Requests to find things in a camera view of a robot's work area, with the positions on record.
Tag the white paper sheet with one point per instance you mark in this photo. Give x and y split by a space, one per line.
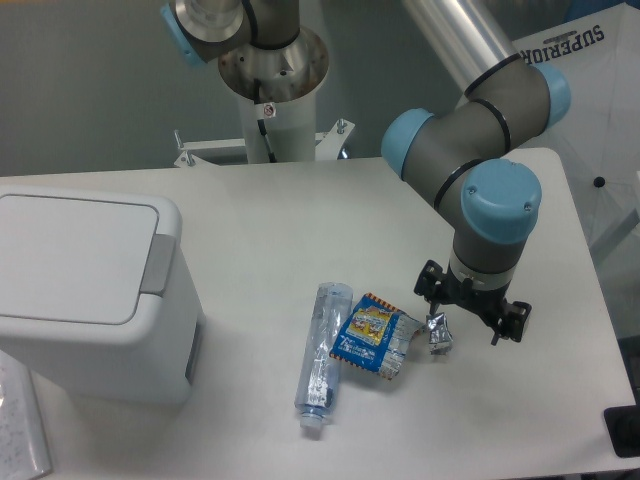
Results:
24 448

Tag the crumpled silver foil wrapper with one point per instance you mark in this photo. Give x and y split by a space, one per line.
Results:
440 337

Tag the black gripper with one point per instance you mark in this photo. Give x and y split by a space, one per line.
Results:
508 321

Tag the white metal base frame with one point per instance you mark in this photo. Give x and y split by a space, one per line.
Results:
330 145

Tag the black device at edge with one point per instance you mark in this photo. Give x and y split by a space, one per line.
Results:
623 427

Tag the blue snack wrapper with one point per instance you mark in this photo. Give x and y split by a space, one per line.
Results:
376 337

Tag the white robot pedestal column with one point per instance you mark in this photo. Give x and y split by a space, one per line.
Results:
276 132

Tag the clear crushed plastic bottle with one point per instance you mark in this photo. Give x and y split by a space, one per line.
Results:
320 373

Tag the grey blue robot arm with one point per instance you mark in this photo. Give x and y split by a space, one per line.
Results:
457 163

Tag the white Superior umbrella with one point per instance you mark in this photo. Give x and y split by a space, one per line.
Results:
598 140

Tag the white push-lid trash can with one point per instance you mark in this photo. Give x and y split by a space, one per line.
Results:
96 294

